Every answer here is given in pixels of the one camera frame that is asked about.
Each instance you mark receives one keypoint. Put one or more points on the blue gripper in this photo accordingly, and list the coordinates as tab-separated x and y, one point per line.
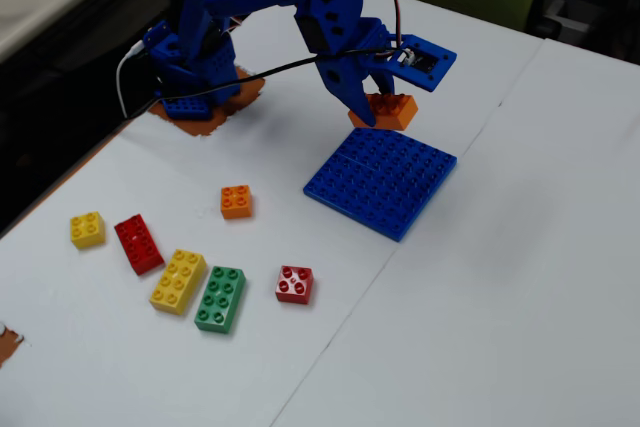
340	74

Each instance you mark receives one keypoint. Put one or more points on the orange 2x4 toy block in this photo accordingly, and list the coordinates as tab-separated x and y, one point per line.
400	114

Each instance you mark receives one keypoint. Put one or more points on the orange 2x2 toy block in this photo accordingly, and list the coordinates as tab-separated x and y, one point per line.
236	203

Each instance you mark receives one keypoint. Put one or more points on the red 2x2 toy block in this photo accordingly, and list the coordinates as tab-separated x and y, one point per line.
294	286

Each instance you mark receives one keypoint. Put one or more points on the green 2x4 toy block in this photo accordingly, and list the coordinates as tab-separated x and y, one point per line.
220	299

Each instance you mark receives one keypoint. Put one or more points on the yellow 2x4 toy block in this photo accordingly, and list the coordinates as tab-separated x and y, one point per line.
177	282

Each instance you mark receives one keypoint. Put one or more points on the red 2x4 toy block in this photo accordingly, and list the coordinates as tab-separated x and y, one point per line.
139	244

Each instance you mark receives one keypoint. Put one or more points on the yellow 2x2 toy block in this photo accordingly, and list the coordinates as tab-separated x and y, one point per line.
87	231

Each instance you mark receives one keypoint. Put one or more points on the blue 8x8 studded baseplate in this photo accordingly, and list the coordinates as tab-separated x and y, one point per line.
380	187

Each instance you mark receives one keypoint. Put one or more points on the white paper sheet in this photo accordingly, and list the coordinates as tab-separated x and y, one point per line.
125	387

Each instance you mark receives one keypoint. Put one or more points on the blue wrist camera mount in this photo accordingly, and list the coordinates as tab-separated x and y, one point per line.
435	72

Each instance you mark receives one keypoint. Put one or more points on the blue studded base plate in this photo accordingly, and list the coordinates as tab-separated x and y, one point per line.
186	108

